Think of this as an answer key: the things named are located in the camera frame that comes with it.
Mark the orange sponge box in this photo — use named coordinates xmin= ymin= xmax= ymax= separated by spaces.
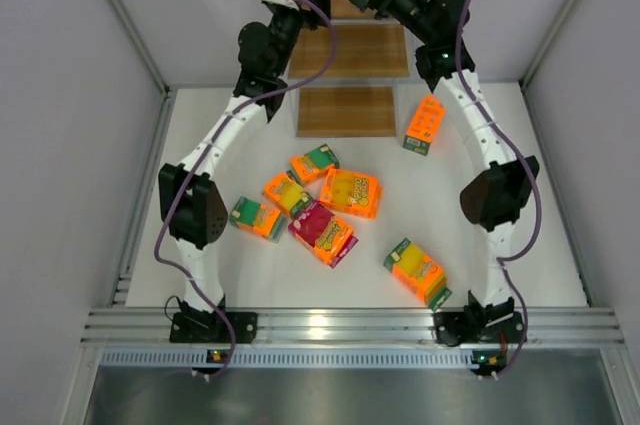
xmin=403 ymin=95 xmax=446 ymax=156

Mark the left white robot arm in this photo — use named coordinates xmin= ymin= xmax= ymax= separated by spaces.
xmin=154 ymin=0 xmax=335 ymax=346

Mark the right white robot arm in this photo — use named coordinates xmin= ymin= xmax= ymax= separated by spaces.
xmin=348 ymin=0 xmax=540 ymax=346

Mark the clear acrylic shelf unit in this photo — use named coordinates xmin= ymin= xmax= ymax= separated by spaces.
xmin=293 ymin=0 xmax=412 ymax=138

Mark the small green orange sponge pack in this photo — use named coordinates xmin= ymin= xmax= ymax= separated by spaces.
xmin=289 ymin=144 xmax=340 ymax=186

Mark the orange yellow sponge pack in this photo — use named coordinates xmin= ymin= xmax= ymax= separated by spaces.
xmin=263 ymin=172 xmax=313 ymax=219

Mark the orange Scrub Daddy box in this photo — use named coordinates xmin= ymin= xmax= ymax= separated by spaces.
xmin=318 ymin=168 xmax=384 ymax=220

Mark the green orange sponge pack left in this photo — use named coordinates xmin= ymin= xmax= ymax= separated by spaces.
xmin=229 ymin=196 xmax=287 ymax=243

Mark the pink Scrub Mommy box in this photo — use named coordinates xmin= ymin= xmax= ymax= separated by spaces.
xmin=288 ymin=200 xmax=358 ymax=269

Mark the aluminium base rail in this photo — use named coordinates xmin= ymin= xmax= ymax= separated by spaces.
xmin=81 ymin=308 xmax=625 ymax=370

